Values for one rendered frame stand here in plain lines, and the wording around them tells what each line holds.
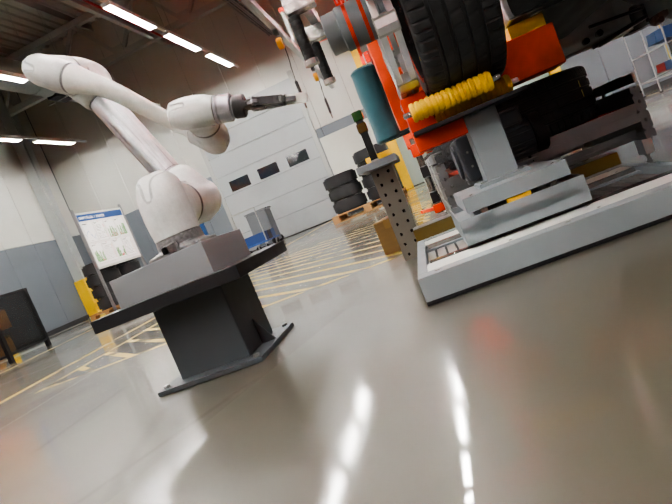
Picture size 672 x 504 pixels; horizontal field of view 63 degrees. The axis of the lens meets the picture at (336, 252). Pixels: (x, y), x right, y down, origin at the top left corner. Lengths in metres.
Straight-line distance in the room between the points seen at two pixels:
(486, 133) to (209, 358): 1.10
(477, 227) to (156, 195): 0.99
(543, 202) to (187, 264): 1.03
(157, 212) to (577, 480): 1.47
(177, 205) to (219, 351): 0.48
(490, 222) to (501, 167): 0.22
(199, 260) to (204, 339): 0.27
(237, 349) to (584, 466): 1.27
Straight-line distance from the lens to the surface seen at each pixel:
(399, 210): 2.43
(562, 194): 1.67
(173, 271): 1.70
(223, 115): 1.81
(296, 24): 1.72
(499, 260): 1.50
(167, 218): 1.82
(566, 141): 2.48
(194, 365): 1.83
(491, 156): 1.78
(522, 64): 2.37
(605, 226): 1.55
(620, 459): 0.66
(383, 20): 1.60
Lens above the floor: 0.35
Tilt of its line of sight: 5 degrees down
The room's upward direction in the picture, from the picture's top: 22 degrees counter-clockwise
